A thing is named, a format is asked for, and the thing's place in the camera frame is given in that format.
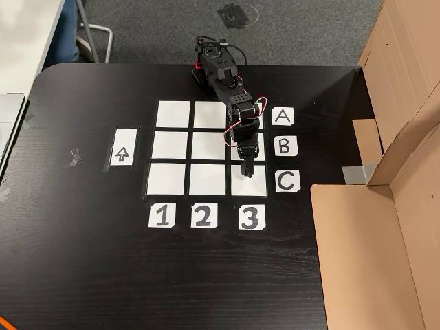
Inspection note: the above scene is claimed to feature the crumpled clear tape piece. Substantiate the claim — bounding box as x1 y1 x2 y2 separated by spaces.
63 148 83 170

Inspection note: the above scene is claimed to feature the black power cable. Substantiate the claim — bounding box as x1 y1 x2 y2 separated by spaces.
195 35 249 67

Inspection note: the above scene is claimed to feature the paper label number 2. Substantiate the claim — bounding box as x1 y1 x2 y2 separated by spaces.
190 202 219 229

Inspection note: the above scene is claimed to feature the paper label letter B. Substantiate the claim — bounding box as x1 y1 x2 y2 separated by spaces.
273 135 299 157

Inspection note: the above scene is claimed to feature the white arrow paper sheet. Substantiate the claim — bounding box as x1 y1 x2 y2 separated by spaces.
109 128 138 168

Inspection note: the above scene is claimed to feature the silver laptop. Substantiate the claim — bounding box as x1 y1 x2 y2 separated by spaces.
0 93 27 170

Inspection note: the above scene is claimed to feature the paper label number 3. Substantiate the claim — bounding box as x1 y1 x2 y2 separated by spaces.
238 203 267 231

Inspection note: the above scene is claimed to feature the grey metal chair frame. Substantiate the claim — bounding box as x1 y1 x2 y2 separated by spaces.
73 0 115 65

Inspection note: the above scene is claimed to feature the paper label letter A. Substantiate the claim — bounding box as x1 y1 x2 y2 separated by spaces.
272 107 296 127

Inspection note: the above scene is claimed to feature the large brown cardboard sheet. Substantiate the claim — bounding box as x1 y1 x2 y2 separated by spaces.
309 124 440 330
351 0 440 188

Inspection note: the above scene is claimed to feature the paper label letter C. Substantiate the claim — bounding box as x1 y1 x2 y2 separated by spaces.
274 170 302 193

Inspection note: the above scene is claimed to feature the white red servo cable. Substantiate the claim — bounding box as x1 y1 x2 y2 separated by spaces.
222 96 270 149

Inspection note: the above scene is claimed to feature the white desk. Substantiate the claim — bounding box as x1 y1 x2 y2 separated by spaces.
0 0 67 96

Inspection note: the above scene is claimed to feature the person's leg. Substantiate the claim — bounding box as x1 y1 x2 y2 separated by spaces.
50 0 84 63

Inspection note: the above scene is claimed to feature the grey floor outlet cover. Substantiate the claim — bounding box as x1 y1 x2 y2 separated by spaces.
216 2 259 32

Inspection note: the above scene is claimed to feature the paper label number 1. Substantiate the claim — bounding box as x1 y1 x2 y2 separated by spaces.
148 203 177 229

